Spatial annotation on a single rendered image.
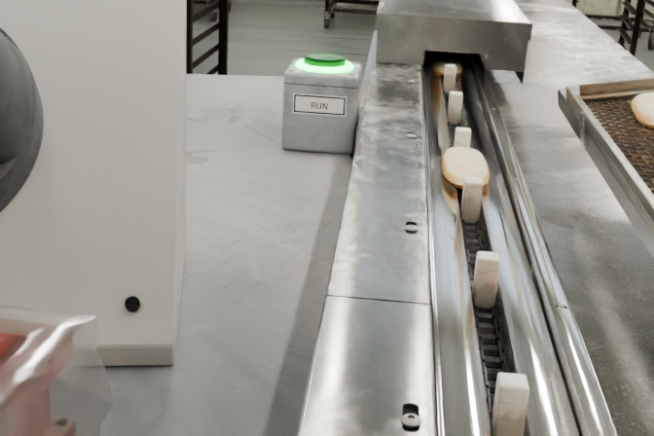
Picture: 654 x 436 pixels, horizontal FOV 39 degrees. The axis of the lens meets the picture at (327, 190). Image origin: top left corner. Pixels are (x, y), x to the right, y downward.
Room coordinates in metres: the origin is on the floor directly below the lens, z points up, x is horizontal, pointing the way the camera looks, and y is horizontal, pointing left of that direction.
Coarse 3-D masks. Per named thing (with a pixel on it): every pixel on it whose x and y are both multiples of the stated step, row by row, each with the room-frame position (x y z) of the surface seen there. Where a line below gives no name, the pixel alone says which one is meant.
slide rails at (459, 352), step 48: (432, 96) 0.98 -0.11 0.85; (432, 144) 0.79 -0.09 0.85; (480, 144) 0.80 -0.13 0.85; (432, 192) 0.66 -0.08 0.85; (528, 288) 0.50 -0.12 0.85; (528, 336) 0.44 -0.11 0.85; (480, 384) 0.39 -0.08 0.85; (528, 384) 0.39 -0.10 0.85; (480, 432) 0.35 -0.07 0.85; (528, 432) 0.35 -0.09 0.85; (576, 432) 0.35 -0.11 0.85
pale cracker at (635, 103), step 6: (636, 96) 0.79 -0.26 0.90; (642, 96) 0.78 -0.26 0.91; (648, 96) 0.78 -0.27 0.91; (636, 102) 0.76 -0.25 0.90; (642, 102) 0.76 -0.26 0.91; (648, 102) 0.75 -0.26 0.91; (636, 108) 0.75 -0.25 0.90; (642, 108) 0.74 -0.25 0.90; (648, 108) 0.74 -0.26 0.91; (636, 114) 0.74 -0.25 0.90; (642, 114) 0.73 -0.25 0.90; (648, 114) 0.72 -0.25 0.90; (642, 120) 0.72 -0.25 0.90; (648, 120) 0.72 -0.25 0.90; (648, 126) 0.72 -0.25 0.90
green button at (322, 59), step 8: (304, 56) 0.88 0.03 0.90; (312, 56) 0.88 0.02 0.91; (320, 56) 0.88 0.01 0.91; (328, 56) 0.88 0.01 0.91; (336, 56) 0.88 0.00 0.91; (312, 64) 0.87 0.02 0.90; (320, 64) 0.86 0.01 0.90; (328, 64) 0.86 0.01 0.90; (336, 64) 0.87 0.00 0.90; (344, 64) 0.87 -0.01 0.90
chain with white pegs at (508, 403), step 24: (456, 96) 0.91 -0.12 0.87; (456, 120) 0.91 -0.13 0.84; (456, 144) 0.77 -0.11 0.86; (480, 192) 0.63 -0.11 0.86; (480, 240) 0.59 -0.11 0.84; (480, 264) 0.49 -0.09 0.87; (480, 288) 0.49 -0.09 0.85; (480, 312) 0.49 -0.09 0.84; (480, 336) 0.45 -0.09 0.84; (504, 360) 0.43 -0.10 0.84; (504, 384) 0.35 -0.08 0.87; (504, 408) 0.35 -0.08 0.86; (504, 432) 0.35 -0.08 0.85
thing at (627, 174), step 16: (624, 80) 0.83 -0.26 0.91; (640, 80) 0.83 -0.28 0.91; (576, 96) 0.83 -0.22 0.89; (592, 96) 0.83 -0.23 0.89; (608, 96) 0.82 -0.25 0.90; (624, 96) 0.82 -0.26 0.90; (576, 112) 0.78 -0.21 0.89; (608, 112) 0.78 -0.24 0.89; (624, 112) 0.77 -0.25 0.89; (592, 128) 0.71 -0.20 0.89; (608, 128) 0.73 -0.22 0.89; (640, 128) 0.72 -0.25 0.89; (608, 144) 0.64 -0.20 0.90; (640, 144) 0.68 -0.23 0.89; (608, 160) 0.64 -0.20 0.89; (624, 160) 0.63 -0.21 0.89; (640, 160) 0.64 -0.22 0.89; (624, 176) 0.59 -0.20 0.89; (640, 192) 0.54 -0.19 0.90; (640, 208) 0.54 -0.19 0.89
